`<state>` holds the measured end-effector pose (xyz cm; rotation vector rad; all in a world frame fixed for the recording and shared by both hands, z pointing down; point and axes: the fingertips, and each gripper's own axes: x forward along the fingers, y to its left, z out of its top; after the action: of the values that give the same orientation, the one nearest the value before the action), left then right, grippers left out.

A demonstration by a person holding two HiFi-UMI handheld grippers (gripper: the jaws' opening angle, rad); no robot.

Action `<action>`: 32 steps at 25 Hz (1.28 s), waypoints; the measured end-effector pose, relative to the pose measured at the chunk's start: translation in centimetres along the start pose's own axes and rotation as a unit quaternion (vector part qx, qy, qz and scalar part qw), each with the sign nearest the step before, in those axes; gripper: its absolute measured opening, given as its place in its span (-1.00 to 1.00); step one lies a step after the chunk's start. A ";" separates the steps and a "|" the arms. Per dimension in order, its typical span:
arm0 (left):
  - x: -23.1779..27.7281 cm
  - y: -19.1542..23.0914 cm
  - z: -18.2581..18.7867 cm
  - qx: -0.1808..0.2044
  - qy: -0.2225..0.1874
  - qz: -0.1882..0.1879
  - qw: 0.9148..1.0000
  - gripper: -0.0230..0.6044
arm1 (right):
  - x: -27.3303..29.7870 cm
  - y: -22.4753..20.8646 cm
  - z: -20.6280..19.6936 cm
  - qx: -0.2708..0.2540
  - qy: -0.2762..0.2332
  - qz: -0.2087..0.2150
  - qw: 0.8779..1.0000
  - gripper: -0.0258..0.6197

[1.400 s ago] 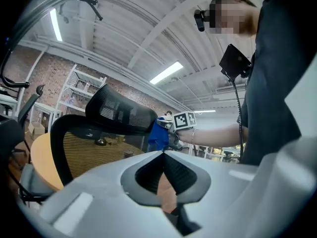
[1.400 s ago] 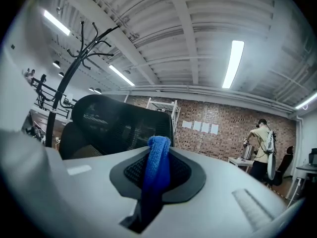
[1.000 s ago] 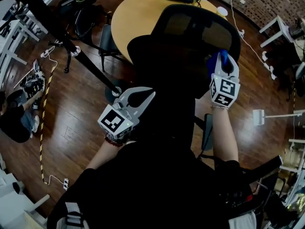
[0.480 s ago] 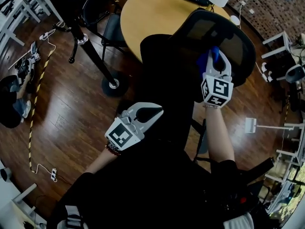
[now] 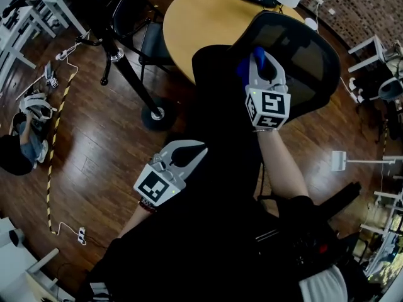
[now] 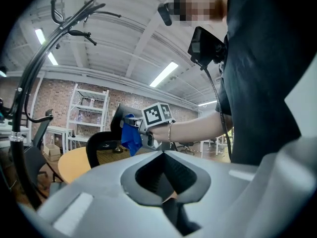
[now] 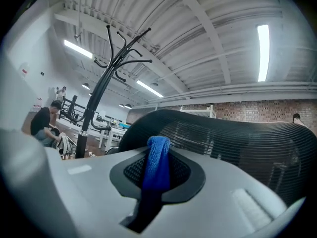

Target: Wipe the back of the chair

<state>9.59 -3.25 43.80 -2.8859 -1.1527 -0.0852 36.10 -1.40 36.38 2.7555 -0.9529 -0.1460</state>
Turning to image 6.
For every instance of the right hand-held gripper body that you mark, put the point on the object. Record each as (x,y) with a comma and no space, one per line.
(153,115)

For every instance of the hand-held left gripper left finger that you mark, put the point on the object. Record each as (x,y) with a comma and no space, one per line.
(99,207)

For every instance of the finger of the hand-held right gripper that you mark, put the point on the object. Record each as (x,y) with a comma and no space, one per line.
(132,121)

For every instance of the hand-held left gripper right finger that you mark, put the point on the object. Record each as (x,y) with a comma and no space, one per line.
(227,195)

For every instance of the blue cloth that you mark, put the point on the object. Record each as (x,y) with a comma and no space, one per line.
(131,140)

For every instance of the black mesh office chair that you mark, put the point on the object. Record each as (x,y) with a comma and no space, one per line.
(94,145)

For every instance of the person's right forearm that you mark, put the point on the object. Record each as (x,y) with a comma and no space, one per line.
(198,128)

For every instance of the person's right hand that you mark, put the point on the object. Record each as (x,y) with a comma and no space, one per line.
(162,134)

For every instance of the long ceiling light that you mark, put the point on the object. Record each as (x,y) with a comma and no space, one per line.
(207,103)
(163,74)
(45,46)

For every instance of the white metal shelf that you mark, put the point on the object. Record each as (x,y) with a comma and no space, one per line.
(86,107)

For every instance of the round wooden table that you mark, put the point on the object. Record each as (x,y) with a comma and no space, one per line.
(74,165)

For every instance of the cardboard box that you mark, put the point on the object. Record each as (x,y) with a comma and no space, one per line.
(51,152)

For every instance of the white side table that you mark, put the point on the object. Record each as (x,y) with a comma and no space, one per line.
(59,130)

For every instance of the black folding chair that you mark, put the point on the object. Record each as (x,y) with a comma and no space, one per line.
(34,160)

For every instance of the black chest-mounted device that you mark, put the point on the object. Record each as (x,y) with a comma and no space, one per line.
(203,46)

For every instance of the black tripod stand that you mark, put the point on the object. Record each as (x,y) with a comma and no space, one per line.
(18,157)

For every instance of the person's black shirt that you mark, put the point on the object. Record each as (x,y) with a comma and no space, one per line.
(260,71)

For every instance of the person's face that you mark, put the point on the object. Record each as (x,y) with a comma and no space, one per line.
(198,1)

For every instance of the black head camera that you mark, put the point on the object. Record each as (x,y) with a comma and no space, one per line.
(165,14)

